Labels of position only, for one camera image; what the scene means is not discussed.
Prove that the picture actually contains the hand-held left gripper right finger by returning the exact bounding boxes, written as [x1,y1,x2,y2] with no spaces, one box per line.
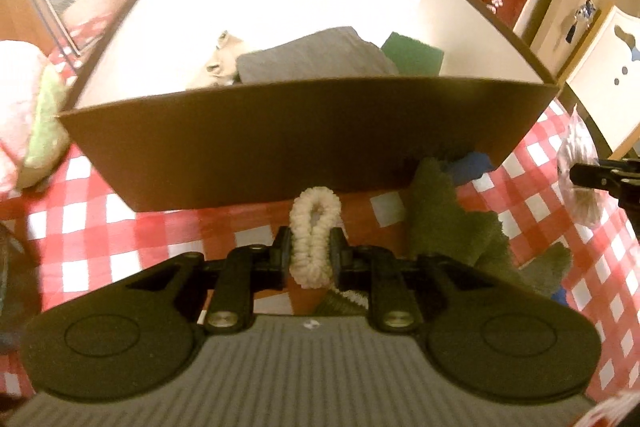
[328,227,502,334]

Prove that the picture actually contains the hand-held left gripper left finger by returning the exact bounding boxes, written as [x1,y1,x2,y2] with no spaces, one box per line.
[125,226,293,334]

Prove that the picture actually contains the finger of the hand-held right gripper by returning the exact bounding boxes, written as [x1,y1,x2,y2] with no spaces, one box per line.
[569,158,640,194]

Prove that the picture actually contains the cream fuzzy scrunchie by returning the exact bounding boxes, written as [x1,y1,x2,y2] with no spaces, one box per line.
[289,186,344,289]

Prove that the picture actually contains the clear plastic bag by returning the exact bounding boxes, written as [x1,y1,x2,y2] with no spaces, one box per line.
[556,103,612,230]

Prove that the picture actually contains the brown cardboard box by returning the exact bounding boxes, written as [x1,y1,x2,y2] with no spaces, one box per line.
[56,0,561,214]

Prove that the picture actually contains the green and white knit item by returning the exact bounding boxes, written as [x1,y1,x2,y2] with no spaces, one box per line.
[314,288,372,317]

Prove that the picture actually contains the white board with cutouts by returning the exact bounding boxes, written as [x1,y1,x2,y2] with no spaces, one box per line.
[564,5,640,158]

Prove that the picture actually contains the green towel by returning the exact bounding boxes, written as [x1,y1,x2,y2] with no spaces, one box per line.
[406,156,574,299]

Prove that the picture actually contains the blue cloth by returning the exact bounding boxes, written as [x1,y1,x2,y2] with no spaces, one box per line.
[449,151,495,184]

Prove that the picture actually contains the hanging keys with charm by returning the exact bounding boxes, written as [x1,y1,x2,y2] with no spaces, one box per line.
[565,0,601,44]

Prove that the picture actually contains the red checkered tablecloth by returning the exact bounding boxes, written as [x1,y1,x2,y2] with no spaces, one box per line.
[0,14,640,403]

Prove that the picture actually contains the grey folded cloth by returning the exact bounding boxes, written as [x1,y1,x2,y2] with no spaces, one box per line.
[234,26,401,86]

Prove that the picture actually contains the beige cloth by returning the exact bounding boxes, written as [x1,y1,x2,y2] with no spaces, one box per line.
[186,30,247,90]

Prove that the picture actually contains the green sponge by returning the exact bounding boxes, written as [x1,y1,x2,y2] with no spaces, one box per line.
[379,31,447,78]

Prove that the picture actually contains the pink and green plush toy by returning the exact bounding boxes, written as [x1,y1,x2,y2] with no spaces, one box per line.
[0,39,72,194]

